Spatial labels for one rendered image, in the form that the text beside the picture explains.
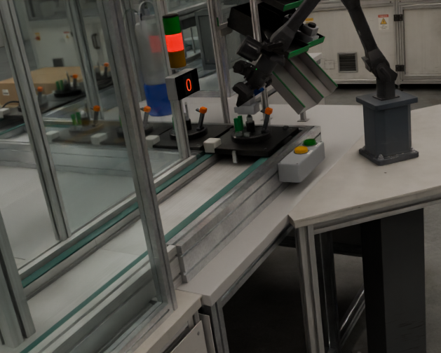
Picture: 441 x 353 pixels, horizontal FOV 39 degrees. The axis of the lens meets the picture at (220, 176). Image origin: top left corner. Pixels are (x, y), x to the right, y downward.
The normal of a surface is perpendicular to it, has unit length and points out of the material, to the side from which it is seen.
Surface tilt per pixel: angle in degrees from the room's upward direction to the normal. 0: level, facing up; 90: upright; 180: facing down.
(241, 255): 0
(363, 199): 0
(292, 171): 90
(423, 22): 90
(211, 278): 0
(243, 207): 90
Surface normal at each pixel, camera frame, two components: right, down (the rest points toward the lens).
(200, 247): 0.86, 0.07
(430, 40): -0.51, 0.38
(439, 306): -0.13, -0.92
